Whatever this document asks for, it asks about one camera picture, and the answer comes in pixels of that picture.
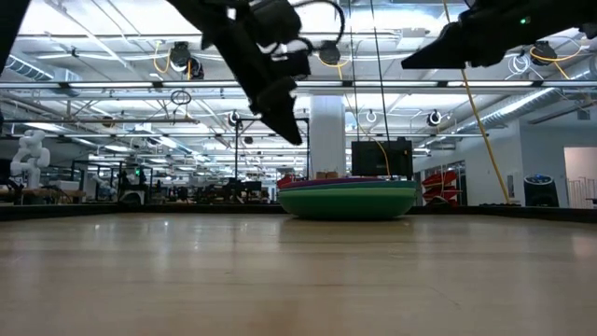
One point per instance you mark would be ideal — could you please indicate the silver ventilation duct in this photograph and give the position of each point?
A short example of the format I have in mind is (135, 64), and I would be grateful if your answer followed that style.
(522, 109)

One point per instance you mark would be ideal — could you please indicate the large teal plastic plate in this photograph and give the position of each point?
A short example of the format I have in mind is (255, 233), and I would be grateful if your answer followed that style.
(392, 185)

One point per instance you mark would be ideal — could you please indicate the purple plastic plate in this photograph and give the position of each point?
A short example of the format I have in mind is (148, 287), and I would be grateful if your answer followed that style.
(336, 180)

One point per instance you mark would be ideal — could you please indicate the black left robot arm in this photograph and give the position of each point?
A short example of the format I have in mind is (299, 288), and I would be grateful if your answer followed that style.
(9, 28)

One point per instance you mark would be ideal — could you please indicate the large dark green plastic plate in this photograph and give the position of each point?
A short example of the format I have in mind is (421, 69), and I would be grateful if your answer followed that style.
(347, 207)

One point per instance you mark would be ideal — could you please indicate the brown cardboard boxes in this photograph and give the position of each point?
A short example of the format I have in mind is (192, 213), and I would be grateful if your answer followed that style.
(326, 175)

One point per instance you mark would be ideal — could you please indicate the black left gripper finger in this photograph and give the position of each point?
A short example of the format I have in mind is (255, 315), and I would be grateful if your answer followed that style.
(291, 64)
(275, 107)

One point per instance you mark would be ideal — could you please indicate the black computer case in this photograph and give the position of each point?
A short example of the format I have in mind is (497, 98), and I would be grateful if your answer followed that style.
(368, 158)

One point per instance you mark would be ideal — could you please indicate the red folded object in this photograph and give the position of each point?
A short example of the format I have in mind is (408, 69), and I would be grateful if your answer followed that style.
(440, 179)

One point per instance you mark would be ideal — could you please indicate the black metal table frame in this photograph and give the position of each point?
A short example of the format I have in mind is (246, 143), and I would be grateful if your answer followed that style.
(140, 210)

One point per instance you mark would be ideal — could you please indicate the white robot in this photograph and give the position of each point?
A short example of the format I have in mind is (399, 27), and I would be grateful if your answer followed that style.
(30, 156)

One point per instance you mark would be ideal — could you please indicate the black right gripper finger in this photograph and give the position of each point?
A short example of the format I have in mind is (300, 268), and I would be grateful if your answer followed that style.
(443, 51)

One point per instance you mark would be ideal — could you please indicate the black metal rig frame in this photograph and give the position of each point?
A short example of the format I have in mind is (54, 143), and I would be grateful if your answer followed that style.
(238, 154)

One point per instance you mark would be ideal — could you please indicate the white square column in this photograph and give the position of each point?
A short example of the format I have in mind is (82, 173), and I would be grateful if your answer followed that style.
(328, 140)

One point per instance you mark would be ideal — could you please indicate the large light green plastic plate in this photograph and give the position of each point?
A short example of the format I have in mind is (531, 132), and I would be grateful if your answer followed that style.
(347, 191)

